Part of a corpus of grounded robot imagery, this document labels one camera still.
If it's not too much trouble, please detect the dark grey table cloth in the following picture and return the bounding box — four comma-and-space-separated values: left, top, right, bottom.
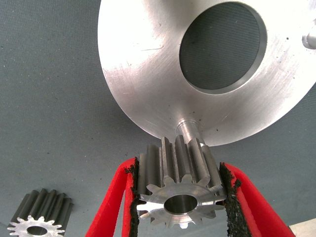
0, 0, 316, 237

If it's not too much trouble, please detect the small steel planetary gear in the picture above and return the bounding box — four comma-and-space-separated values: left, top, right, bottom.
135, 134, 228, 230
6, 188, 74, 237

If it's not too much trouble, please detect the round metal carrier plate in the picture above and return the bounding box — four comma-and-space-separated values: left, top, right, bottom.
97, 0, 316, 149

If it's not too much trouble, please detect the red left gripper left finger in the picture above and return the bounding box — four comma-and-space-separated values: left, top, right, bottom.
83, 157, 141, 237

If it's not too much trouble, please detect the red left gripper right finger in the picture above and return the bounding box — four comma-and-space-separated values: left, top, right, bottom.
218, 161, 297, 237

